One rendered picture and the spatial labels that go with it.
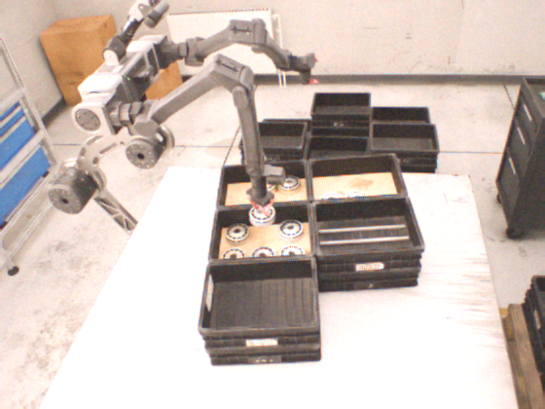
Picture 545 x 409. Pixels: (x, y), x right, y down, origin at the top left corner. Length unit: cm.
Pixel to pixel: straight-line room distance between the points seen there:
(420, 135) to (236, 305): 182
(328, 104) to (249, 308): 205
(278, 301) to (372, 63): 337
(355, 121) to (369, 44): 160
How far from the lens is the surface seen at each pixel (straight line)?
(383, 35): 462
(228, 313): 171
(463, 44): 473
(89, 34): 486
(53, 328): 308
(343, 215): 196
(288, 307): 169
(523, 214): 306
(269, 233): 194
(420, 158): 285
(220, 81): 137
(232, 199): 213
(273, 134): 314
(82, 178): 236
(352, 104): 342
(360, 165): 218
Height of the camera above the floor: 219
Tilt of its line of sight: 41 degrees down
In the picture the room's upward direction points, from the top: 7 degrees counter-clockwise
